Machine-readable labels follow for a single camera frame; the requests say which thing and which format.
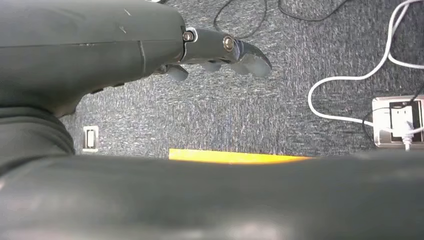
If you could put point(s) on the small white floor plate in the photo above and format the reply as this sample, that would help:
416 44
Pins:
90 139

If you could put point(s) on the yellow plastic bag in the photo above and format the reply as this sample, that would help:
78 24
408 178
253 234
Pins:
232 156

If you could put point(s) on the robot left arm ribbed sleeve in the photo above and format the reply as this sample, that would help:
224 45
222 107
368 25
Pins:
30 136

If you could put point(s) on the metal floor socket box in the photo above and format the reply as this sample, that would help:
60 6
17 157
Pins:
381 132

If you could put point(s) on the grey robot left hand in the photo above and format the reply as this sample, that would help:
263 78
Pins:
82 46

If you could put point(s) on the white power plug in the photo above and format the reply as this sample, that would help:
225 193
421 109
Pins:
401 119

